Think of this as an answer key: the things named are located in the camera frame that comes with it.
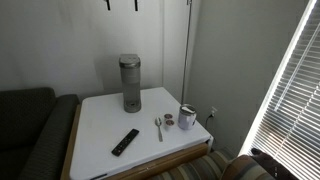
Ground grey single-serve coffee machine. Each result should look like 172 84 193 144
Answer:
118 53 142 114

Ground thin metal lamp pole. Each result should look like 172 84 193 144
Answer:
180 0 194 104

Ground silver metal spoon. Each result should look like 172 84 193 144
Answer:
154 116 164 143

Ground white plastic table board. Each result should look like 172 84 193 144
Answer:
69 86 212 180

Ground lavender mug with lid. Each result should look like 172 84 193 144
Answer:
177 103 198 131

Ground black tv remote control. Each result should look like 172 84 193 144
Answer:
111 128 140 157

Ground dark grey sofa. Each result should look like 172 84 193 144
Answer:
0 87 80 180

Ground wooden side table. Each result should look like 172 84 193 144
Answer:
60 103 209 180

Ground striped fabric sofa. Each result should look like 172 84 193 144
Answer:
148 149 278 180

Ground white window blinds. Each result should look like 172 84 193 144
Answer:
249 0 320 180

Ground white wall outlet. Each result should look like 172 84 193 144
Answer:
209 105 218 118

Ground black power plug cable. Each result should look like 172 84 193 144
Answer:
204 112 215 129

